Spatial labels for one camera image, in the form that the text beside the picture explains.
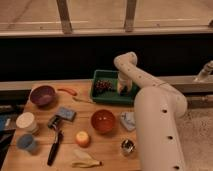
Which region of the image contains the wooden cutting board table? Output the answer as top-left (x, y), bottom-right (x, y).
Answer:
top-left (1, 81), bottom-right (140, 171)

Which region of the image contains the orange red bowl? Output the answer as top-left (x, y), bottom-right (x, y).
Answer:
top-left (90, 109), bottom-right (116, 134)

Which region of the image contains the dark grape bunch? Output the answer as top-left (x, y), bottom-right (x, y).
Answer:
top-left (94, 80), bottom-right (113, 93)

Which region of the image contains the green plastic tray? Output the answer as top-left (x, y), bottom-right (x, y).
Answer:
top-left (90, 70), bottom-right (139, 106)

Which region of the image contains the shiny metal cup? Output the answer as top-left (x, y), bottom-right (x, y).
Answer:
top-left (121, 139), bottom-right (135, 156)

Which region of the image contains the white cup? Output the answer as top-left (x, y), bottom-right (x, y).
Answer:
top-left (16, 112), bottom-right (38, 133)

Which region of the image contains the purple bowl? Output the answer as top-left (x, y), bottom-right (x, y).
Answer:
top-left (30, 85), bottom-right (56, 107)

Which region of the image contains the blue sponge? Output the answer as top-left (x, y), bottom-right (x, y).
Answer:
top-left (56, 107), bottom-right (76, 121)

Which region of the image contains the black eraser block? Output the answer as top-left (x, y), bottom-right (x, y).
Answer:
top-left (120, 87), bottom-right (128, 94)

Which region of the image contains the yellow banana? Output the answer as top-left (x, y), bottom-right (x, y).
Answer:
top-left (71, 149), bottom-right (102, 168)

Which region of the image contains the black handled peeler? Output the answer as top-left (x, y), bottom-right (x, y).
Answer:
top-left (47, 131), bottom-right (63, 166)

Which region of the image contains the small wooden stick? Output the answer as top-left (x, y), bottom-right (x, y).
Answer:
top-left (72, 96), bottom-right (93, 103)

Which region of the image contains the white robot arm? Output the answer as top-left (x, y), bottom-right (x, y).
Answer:
top-left (114, 52), bottom-right (188, 171)

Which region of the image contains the orange yellow ball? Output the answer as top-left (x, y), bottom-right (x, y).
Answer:
top-left (75, 131), bottom-right (90, 147)

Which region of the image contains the blue grey crumpled cloth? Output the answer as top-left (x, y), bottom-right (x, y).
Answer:
top-left (120, 112), bottom-right (135, 132)

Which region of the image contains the blue cup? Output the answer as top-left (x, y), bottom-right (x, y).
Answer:
top-left (16, 134), bottom-right (37, 153)

